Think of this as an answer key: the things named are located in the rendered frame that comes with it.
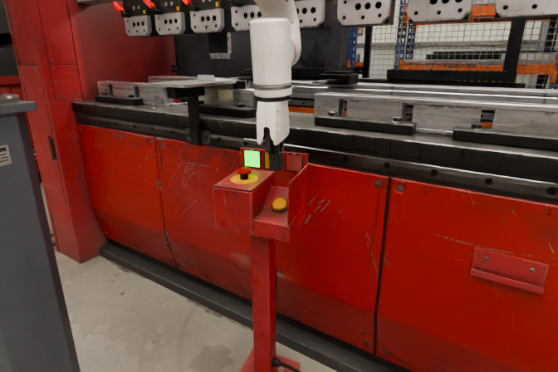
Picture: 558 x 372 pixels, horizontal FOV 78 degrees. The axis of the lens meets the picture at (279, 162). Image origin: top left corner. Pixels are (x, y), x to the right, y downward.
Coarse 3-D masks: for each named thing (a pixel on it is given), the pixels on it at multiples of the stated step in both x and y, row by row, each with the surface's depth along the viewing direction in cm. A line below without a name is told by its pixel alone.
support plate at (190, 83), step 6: (150, 84) 117; (156, 84) 115; (162, 84) 114; (168, 84) 112; (174, 84) 111; (180, 84) 111; (186, 84) 111; (192, 84) 111; (198, 84) 114; (204, 84) 116; (210, 84) 118; (216, 84) 121; (222, 84) 124
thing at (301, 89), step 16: (160, 80) 188; (176, 80) 183; (304, 96) 145; (416, 96) 121; (432, 96) 119; (448, 96) 116; (464, 96) 114; (480, 96) 111; (496, 96) 109; (512, 96) 107; (528, 96) 105; (544, 96) 103
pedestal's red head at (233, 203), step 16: (304, 160) 91; (272, 176) 94; (304, 176) 89; (224, 192) 84; (240, 192) 82; (256, 192) 84; (272, 192) 91; (288, 192) 78; (304, 192) 91; (224, 208) 85; (240, 208) 83; (256, 208) 85; (288, 208) 79; (304, 208) 92; (224, 224) 86; (240, 224) 85; (256, 224) 83; (272, 224) 81; (288, 224) 80; (288, 240) 81
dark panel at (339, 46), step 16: (336, 0) 154; (336, 16) 156; (240, 32) 185; (304, 32) 166; (320, 32) 162; (336, 32) 158; (176, 48) 212; (192, 48) 206; (240, 48) 188; (304, 48) 168; (320, 48) 164; (336, 48) 160; (176, 64) 215; (192, 64) 209; (208, 64) 202; (224, 64) 196; (240, 64) 190; (304, 64) 170; (320, 64) 166; (336, 64) 161
